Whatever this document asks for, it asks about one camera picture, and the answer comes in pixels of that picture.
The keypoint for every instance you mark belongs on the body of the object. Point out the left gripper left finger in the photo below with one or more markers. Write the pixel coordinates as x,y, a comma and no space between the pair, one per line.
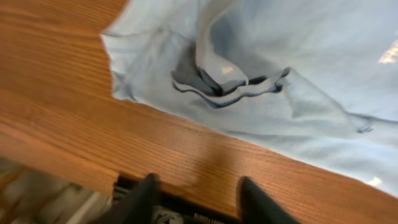
136,207

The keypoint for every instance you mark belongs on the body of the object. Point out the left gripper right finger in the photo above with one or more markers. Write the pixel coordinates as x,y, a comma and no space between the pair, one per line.
256,207

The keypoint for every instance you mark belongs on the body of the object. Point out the light blue printed t-shirt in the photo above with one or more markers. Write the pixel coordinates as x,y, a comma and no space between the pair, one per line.
315,81

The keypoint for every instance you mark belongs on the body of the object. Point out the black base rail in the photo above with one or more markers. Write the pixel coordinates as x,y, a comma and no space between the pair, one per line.
173,209

